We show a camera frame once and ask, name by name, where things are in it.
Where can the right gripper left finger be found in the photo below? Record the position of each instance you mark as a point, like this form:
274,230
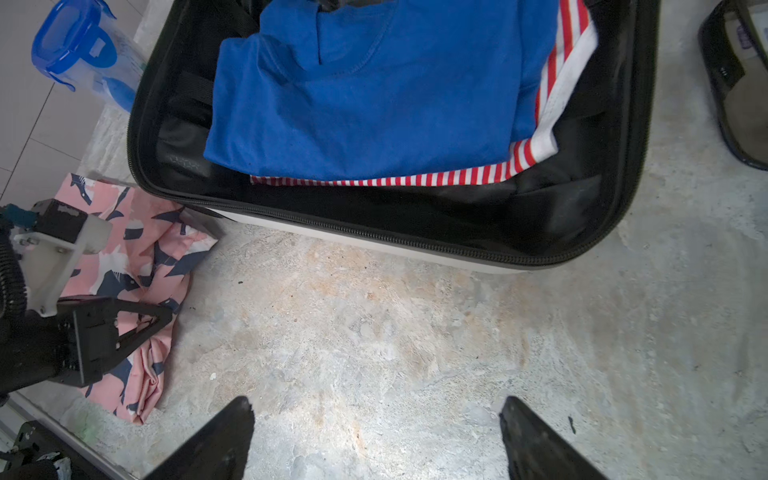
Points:
219,450

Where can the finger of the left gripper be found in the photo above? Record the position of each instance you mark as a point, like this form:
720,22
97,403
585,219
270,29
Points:
151,320

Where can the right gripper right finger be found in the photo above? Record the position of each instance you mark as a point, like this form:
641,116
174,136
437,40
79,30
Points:
535,451

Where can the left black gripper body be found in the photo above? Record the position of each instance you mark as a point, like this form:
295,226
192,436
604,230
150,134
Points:
76,347

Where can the pink shark print garment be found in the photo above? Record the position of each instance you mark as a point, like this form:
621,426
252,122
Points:
151,252

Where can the blue t-shirt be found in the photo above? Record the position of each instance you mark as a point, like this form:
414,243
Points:
391,89

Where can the red white striped shirt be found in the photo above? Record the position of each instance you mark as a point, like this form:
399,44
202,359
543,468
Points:
577,40

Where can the clear toiletry pouch black trim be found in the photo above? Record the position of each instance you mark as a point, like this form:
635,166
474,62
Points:
733,45

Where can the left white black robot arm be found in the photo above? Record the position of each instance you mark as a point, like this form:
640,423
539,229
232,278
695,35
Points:
13,291

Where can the clear container with blue lid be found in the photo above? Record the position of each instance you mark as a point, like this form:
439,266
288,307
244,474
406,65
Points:
80,47

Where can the black and white open suitcase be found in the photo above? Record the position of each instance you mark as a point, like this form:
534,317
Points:
525,216

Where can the aluminium mounting rail frame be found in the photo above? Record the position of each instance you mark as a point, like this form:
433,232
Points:
35,446

